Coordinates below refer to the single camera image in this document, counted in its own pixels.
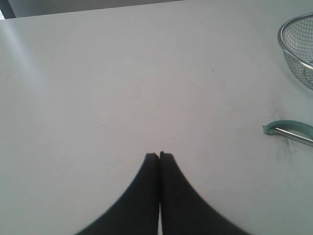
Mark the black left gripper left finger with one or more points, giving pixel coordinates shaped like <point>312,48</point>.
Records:
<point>136,212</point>

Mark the metal wire mesh basket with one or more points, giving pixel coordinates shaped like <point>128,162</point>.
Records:
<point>295,38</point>

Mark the teal handled peeler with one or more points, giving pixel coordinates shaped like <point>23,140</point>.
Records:
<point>290,129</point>

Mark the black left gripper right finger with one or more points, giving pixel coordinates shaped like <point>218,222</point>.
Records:
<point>183,211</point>

